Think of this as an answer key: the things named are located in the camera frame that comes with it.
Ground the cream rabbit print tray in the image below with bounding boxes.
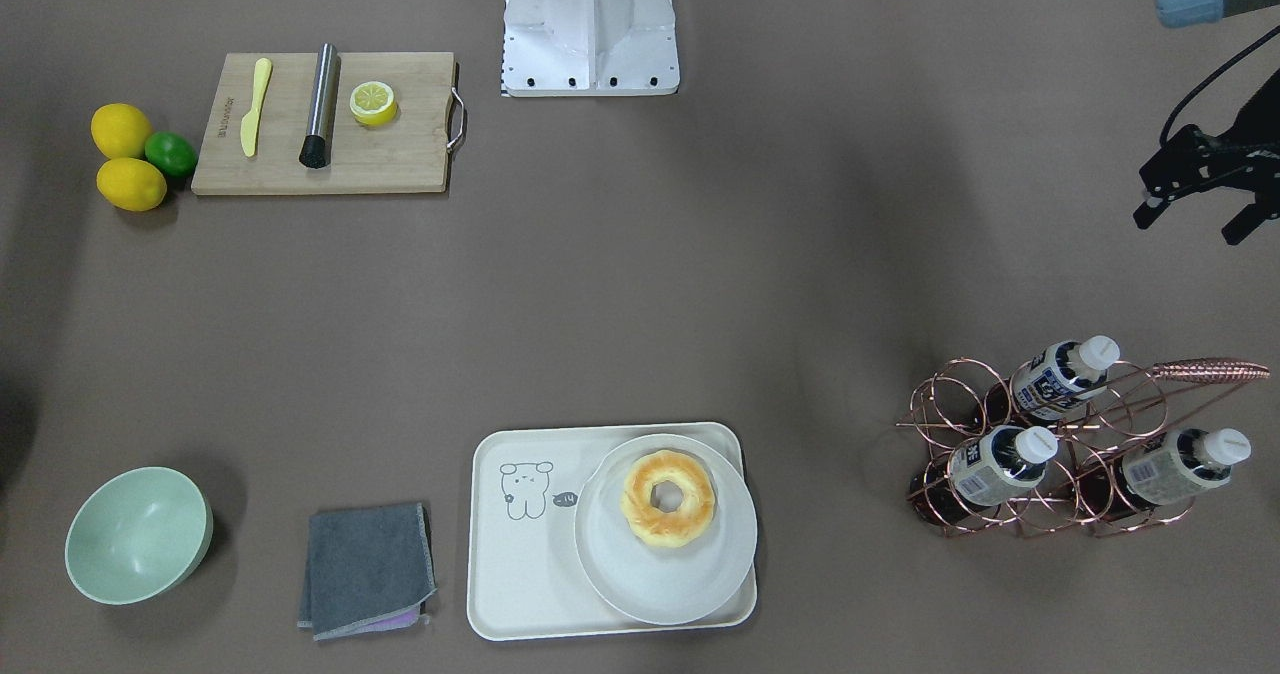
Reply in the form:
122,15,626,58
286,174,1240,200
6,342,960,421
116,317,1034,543
467,422,756,641

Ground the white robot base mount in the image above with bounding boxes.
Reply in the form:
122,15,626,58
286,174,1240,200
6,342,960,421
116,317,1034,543
500,0,681,97

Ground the yellow lemon upper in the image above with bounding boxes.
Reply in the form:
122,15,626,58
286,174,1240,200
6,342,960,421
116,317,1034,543
90,104,154,160

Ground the glazed donut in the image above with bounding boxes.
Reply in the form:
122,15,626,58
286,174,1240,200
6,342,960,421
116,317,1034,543
620,449,717,547

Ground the yellow lemon lower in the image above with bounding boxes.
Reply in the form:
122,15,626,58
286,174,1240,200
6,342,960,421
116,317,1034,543
95,159,168,212

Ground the bamboo cutting board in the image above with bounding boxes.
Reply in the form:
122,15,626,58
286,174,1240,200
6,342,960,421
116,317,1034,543
191,51,463,196

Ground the copper wire bottle rack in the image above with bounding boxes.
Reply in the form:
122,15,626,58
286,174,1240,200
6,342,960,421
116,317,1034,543
897,358,1270,538

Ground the white round plate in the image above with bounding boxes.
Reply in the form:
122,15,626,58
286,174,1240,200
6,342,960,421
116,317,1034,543
573,434,758,627

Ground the green lime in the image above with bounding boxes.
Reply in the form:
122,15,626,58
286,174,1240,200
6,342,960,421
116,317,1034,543
143,130,198,179

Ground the yellow plastic knife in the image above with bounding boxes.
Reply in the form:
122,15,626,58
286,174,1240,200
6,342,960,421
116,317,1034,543
239,56,273,159

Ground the tea bottle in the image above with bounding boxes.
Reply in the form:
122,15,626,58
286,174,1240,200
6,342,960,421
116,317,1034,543
1079,428,1252,522
908,425,1059,524

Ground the tea bottle robot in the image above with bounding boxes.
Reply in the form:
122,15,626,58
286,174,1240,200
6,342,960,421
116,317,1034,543
974,335,1120,427

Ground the half lemon slice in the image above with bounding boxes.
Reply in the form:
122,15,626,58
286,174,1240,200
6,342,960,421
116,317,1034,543
348,81,399,127

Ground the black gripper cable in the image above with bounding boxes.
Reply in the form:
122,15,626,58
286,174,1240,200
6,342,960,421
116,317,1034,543
1158,24,1280,150

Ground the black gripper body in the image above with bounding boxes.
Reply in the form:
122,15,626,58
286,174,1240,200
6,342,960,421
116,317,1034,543
1162,81,1279,194

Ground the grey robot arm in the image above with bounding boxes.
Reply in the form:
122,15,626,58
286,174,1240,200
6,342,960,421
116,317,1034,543
1133,0,1279,246

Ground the yellow lemon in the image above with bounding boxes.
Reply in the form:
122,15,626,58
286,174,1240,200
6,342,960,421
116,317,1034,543
90,104,154,160
95,159,168,212

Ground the steel muddler black tip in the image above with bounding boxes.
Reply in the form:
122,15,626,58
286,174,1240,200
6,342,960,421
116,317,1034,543
298,42,340,171

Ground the grey folded cloth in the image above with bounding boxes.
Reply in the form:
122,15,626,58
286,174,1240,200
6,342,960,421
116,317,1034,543
296,503,438,641

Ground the mint green bowl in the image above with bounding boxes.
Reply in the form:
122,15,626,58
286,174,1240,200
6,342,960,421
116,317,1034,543
64,466,214,606

